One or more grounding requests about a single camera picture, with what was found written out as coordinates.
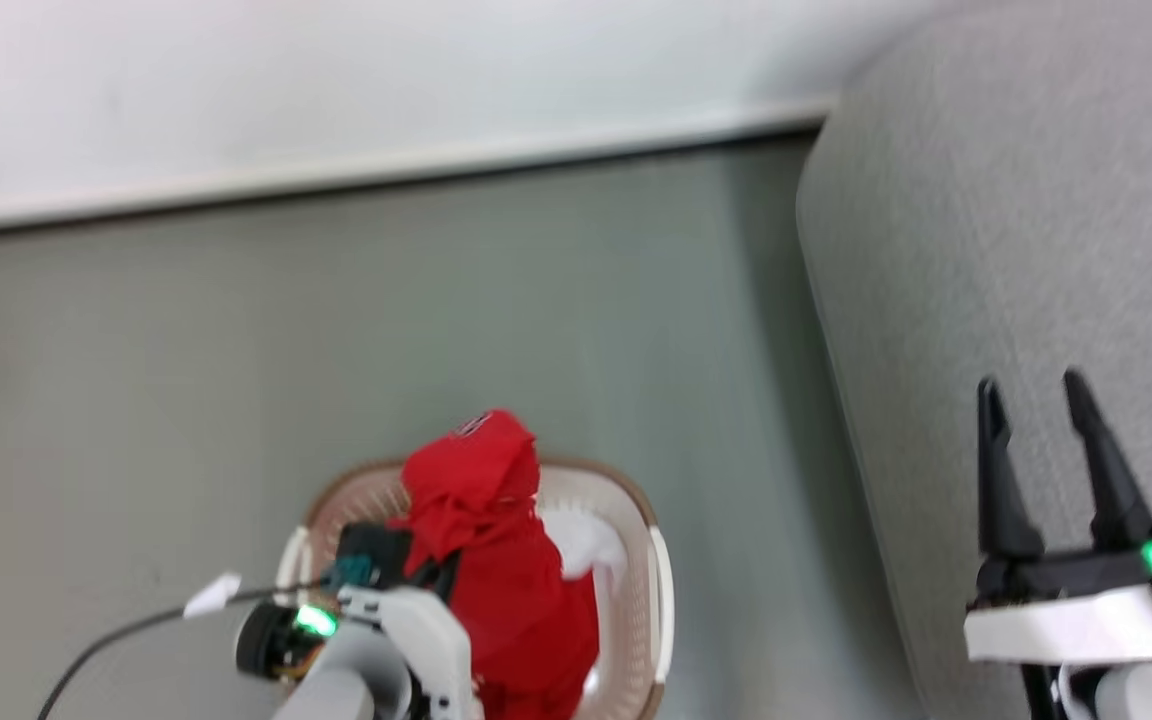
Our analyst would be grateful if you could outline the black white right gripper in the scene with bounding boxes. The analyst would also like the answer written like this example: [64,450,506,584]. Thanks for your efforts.
[964,369,1152,664]

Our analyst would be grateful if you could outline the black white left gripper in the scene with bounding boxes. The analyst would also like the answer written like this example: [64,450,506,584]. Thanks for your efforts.
[235,585,482,720]

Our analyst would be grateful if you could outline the red garment with black print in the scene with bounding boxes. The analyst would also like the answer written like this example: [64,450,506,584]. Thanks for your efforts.
[391,408,604,720]

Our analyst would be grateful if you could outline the white garment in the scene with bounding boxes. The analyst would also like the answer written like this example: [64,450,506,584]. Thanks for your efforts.
[541,508,629,601]

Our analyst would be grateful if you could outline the cream laundry basket brown rim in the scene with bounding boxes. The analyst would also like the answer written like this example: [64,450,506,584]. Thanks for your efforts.
[276,458,677,720]

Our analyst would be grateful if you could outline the grey fabric sofa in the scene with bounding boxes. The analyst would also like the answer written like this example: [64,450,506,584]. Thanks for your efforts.
[796,0,1152,720]

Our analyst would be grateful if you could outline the white cable tag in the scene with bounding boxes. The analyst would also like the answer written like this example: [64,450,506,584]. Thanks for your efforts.
[182,571,243,619]

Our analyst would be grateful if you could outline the white wall baseboard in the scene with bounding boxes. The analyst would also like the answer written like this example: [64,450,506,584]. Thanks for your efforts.
[0,98,834,238]

